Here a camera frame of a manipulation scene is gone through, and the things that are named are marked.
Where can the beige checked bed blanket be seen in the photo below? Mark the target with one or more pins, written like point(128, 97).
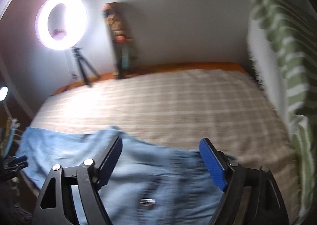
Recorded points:
point(177, 109)

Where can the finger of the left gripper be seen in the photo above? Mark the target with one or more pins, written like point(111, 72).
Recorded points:
point(15, 163)

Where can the black ring light tripod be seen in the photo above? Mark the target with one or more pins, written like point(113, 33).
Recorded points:
point(81, 61)

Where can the bright ring light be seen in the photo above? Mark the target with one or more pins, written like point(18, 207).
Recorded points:
point(60, 24)

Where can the green white striped pillow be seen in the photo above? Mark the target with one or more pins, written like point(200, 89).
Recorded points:
point(282, 45)

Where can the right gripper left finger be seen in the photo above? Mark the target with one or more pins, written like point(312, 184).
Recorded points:
point(55, 204)

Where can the blue denim pants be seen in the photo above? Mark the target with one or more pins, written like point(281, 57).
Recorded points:
point(150, 184)

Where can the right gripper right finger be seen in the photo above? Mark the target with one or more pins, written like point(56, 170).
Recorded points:
point(265, 204)

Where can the white clip desk lamp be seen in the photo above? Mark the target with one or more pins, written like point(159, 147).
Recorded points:
point(3, 96)

